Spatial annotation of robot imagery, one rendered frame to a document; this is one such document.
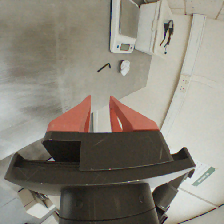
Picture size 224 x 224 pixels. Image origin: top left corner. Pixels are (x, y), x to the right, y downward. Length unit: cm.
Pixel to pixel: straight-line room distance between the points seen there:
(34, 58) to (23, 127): 20
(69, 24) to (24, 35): 13
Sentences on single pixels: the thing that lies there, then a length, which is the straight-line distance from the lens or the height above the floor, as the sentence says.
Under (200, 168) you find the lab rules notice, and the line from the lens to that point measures 150.
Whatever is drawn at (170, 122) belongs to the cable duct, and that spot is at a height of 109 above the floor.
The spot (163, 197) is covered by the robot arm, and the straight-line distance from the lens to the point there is 32.
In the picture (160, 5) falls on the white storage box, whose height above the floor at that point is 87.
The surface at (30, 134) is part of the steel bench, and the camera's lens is 40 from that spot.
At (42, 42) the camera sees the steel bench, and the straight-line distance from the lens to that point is 34.
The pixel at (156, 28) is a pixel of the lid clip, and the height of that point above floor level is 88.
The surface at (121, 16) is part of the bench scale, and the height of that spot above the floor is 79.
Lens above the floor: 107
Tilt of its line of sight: 30 degrees down
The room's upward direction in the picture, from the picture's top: 114 degrees clockwise
